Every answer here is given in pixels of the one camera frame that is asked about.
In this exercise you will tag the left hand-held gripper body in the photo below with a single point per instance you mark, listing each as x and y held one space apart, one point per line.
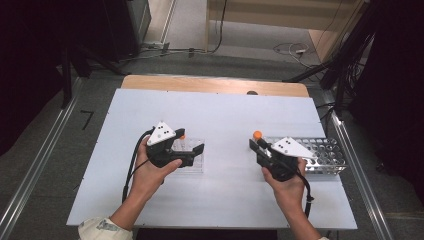
161 133

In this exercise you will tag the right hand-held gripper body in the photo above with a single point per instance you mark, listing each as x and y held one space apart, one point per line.
288 148

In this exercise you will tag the orange-capped clear tube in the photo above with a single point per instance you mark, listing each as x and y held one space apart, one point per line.
182 136
257 135

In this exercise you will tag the clear plastic tube rack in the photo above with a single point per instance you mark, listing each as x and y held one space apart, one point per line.
193 142

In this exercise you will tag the perforated metal tube rack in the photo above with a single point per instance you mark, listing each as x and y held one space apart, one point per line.
328 156

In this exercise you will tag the person's right hand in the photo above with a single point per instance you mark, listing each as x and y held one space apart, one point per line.
290 191

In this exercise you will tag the person's left hand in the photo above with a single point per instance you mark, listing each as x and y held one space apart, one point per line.
148 180

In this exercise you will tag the white board sheet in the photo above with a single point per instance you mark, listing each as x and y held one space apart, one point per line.
226 113

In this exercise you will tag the dark round table grommet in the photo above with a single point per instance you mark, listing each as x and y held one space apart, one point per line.
252 92

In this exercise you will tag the black metal stand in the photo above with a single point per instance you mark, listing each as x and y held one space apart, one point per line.
66 83
340 96

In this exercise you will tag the grey floor power strip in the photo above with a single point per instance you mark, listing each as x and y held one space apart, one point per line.
155 45

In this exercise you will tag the patterned pale sleeve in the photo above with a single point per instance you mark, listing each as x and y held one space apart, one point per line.
100 230

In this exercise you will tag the dark cabinet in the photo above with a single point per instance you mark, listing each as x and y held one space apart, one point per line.
133 20

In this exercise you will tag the black curtain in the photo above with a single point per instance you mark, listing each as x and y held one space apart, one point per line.
400 100
26 66

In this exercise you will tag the light wooden furniture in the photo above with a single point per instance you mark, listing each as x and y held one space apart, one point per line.
266 13

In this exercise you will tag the metal floor rail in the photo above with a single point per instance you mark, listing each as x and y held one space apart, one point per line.
355 186
46 150

